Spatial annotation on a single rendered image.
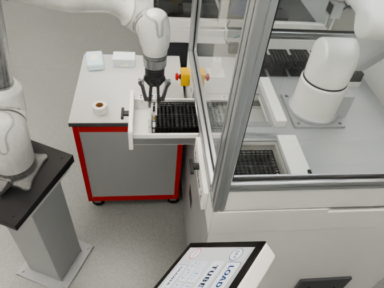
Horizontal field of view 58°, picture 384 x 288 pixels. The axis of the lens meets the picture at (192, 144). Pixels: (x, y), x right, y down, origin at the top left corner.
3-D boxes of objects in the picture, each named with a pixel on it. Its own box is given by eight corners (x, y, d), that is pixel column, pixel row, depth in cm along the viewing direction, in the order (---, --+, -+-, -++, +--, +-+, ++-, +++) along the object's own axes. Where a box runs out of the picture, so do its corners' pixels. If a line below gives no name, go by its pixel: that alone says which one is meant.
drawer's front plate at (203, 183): (200, 210, 132) (203, 192, 124) (194, 154, 152) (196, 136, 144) (205, 210, 132) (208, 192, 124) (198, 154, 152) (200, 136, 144)
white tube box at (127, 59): (112, 67, 204) (112, 59, 200) (114, 59, 210) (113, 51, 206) (135, 67, 205) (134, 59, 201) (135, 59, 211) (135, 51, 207)
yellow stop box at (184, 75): (179, 86, 182) (180, 75, 177) (178, 78, 187) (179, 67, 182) (189, 86, 183) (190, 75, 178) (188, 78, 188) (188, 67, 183)
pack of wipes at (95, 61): (104, 70, 201) (104, 63, 197) (87, 71, 198) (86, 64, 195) (102, 56, 210) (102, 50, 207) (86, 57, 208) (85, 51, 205)
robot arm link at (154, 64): (142, 45, 130) (142, 59, 135) (142, 58, 124) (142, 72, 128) (167, 46, 132) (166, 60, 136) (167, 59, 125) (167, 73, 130)
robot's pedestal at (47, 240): (16, 274, 190) (-38, 191, 136) (50, 230, 211) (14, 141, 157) (64, 295, 185) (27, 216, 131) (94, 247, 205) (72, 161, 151)
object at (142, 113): (133, 145, 151) (132, 135, 146) (134, 107, 169) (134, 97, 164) (223, 144, 156) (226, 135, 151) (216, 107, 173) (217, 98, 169)
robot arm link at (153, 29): (174, 57, 126) (162, 39, 135) (176, 16, 115) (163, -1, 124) (145, 62, 123) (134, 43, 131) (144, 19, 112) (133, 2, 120)
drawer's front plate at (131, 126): (129, 150, 150) (127, 132, 143) (131, 107, 171) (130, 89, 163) (133, 150, 151) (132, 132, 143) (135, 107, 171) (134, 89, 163)
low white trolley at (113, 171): (88, 211, 222) (67, 122, 168) (98, 142, 265) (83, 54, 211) (179, 208, 229) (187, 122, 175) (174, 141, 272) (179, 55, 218)
